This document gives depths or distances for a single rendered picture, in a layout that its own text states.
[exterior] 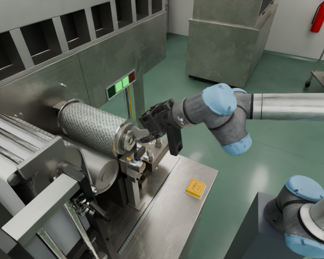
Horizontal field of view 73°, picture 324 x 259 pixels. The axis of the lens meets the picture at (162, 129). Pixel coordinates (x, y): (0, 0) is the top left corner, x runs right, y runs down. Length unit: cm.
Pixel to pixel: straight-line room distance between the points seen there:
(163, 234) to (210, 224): 109
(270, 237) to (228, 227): 100
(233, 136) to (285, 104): 18
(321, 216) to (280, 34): 453
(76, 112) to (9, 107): 20
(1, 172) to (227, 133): 49
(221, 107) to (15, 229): 44
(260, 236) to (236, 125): 60
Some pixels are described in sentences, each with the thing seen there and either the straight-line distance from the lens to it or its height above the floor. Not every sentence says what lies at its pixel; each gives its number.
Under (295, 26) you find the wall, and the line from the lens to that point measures 507.
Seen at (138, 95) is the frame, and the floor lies 85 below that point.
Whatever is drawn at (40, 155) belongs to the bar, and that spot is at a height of 145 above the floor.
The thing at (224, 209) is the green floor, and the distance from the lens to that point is 210.
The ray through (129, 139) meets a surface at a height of 126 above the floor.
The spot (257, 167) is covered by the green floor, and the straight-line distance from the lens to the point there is 249.
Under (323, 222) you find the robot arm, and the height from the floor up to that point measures 118.
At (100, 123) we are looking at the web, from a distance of 77.
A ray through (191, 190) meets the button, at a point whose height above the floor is 92.
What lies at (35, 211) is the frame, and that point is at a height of 144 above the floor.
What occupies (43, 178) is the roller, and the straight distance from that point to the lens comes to 59.
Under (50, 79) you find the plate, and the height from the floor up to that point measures 139.
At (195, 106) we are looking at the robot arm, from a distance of 53.
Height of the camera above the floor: 178
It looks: 41 degrees down
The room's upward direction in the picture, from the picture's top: straight up
